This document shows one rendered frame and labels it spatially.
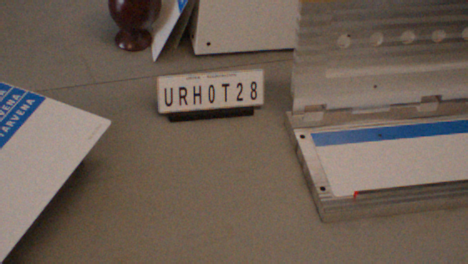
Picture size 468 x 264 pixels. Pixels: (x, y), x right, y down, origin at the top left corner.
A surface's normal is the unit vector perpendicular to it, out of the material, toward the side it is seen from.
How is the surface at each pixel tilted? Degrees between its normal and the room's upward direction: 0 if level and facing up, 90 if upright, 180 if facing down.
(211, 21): 90
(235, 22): 90
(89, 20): 0
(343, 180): 0
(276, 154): 0
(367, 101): 78
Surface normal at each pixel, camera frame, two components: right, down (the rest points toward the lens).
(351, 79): 0.23, 0.51
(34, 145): 0.09, -0.73
